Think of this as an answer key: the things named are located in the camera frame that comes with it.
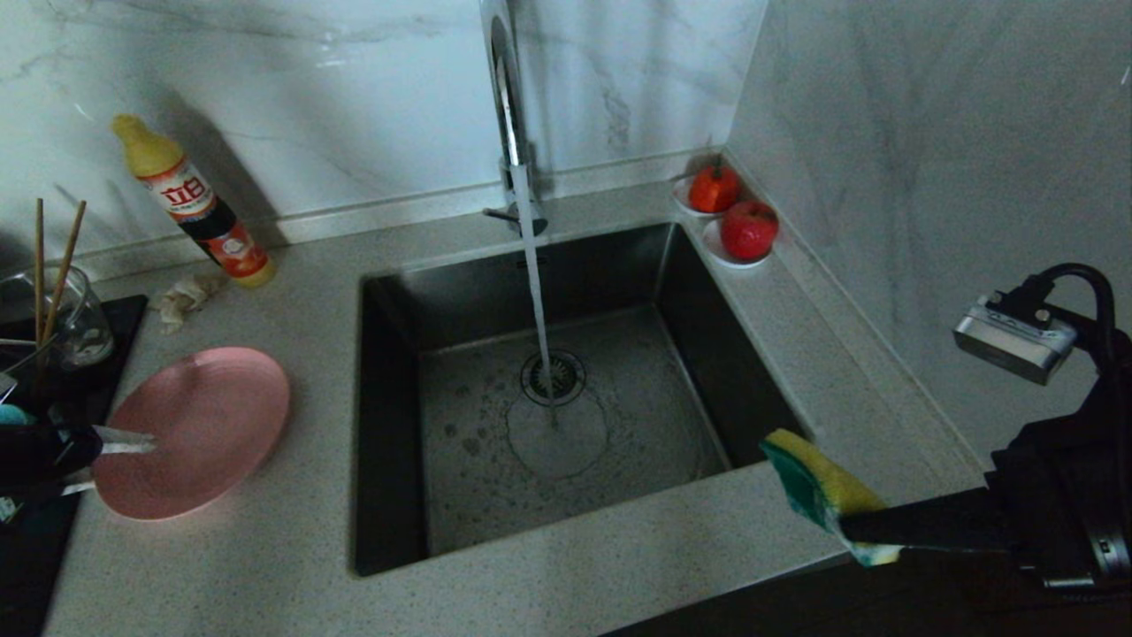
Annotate pink plastic plate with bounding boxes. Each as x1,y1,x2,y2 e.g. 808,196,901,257
91,347,291,521

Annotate yellow green sponge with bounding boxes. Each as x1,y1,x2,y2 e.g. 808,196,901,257
761,429,903,567

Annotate orange dish soap bottle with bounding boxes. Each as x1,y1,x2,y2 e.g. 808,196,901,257
111,113,277,288

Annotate stainless steel sink basin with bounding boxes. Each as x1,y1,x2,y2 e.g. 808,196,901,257
354,221,806,578

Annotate chrome sink faucet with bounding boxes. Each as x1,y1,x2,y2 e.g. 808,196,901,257
482,0,547,238

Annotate black induction cooktop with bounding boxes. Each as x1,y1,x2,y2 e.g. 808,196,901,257
0,295,149,637

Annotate clear glass cup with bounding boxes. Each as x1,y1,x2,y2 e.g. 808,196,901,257
0,265,116,372

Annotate crumpled white paper tissue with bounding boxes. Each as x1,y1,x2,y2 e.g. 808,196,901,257
159,272,226,335

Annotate red toy apple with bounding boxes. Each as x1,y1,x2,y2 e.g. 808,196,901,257
721,200,781,262

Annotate small white round dish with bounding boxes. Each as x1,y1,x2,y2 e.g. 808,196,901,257
703,219,773,270
676,175,741,219

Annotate round metal drain strainer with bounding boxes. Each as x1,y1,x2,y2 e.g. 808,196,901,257
520,350,587,407

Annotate orange-red toy tomato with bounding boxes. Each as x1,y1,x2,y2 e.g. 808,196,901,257
689,159,743,214

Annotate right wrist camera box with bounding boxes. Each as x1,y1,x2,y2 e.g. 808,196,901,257
952,295,1080,386

